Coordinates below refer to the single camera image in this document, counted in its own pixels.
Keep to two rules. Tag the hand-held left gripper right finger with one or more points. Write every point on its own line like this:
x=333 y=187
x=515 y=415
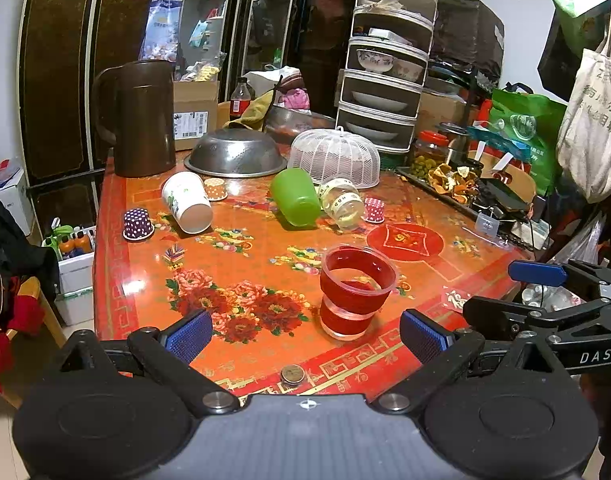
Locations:
x=424 y=336

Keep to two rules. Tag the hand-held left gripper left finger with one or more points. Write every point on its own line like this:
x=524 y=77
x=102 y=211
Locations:
x=188 y=336

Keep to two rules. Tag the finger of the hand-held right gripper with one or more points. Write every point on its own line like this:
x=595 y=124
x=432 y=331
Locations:
x=490 y=311
x=535 y=272

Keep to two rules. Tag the red translucent plastic cup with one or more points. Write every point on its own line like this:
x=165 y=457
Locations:
x=358 y=292

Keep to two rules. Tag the small purple dotted cup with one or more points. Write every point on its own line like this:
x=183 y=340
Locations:
x=138 y=224

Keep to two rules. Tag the small pink dotted cup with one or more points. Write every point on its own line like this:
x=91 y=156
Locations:
x=374 y=210

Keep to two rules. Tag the white paper cup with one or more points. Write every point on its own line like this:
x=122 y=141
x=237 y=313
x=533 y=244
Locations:
x=185 y=200

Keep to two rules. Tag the small orange dotted cup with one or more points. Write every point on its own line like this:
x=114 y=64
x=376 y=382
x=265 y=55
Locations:
x=216 y=189

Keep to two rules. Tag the green plastic cup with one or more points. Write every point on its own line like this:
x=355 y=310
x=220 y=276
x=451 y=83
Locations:
x=296 y=197

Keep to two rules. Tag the clear plastic bag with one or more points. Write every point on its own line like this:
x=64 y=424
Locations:
x=583 y=242

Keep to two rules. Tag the small clear plastic piece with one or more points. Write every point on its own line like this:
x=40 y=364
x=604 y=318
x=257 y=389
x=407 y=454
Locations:
x=488 y=223

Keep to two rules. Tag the coin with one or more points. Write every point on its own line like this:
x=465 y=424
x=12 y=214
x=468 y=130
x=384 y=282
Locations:
x=292 y=375

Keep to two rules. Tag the dried orange peels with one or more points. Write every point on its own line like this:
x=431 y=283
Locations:
x=453 y=180

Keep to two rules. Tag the white foam box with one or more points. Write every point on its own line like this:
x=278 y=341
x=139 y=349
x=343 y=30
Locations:
x=75 y=280

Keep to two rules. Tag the teal plastic bag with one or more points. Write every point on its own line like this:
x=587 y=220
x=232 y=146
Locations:
x=490 y=137

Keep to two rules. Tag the green shopping bag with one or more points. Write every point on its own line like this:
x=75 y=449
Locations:
x=530 y=125

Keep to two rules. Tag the dark metal tray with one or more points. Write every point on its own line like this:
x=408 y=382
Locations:
x=420 y=176

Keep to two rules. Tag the wooden chair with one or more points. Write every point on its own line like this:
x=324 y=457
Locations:
x=37 y=300

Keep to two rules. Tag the clear glass jar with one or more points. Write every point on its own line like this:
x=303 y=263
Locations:
x=341 y=205

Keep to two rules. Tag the white tote bag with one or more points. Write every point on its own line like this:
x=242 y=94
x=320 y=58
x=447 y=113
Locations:
x=593 y=125

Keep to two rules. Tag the red lid glass jar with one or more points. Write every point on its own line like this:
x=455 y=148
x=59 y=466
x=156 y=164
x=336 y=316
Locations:
x=430 y=152

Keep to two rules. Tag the plain cardboard box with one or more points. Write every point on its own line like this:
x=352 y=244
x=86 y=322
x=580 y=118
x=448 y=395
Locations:
x=443 y=110

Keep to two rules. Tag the dark clothing pile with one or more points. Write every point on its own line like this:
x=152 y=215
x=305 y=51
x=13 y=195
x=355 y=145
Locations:
x=10 y=270

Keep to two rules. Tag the steel colander bowl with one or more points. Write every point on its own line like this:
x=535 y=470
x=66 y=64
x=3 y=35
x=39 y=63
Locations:
x=235 y=152

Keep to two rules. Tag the white mesh food cover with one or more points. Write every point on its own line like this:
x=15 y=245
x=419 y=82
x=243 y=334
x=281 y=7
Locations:
x=335 y=157

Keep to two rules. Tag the black paper bag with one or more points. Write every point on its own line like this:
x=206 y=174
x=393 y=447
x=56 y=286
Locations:
x=555 y=67

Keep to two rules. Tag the white plate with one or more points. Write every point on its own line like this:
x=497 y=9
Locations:
x=380 y=102
x=373 y=132

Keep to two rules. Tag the small white box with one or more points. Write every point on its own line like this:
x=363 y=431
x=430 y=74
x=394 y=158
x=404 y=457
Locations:
x=16 y=200

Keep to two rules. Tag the labelled cardboard box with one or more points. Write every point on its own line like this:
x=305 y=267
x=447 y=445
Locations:
x=195 y=115

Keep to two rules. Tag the brown plastic pitcher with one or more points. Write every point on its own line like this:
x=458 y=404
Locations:
x=140 y=120

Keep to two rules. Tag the yellow green cloth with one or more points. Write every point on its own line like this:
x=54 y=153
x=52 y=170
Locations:
x=250 y=115

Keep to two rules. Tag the steel basin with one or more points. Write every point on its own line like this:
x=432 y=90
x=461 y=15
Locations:
x=298 y=122

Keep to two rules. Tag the dark soda bottle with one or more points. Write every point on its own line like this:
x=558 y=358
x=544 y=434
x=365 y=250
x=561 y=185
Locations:
x=241 y=100

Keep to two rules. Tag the black fabric case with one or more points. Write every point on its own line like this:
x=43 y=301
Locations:
x=468 y=35

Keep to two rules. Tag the pink cloth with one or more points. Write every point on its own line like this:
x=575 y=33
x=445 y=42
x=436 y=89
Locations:
x=295 y=99

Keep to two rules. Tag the green foil bag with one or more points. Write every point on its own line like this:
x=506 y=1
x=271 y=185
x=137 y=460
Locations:
x=583 y=15

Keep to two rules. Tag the patterned ceramic bowl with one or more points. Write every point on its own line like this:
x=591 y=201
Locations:
x=375 y=61

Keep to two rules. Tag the tiered mesh food rack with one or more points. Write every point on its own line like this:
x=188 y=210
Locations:
x=385 y=25

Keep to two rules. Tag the dark wooden wardrobe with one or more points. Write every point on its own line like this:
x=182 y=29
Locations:
x=65 y=70

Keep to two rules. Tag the blue white snack bag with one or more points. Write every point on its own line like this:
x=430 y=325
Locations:
x=161 y=25

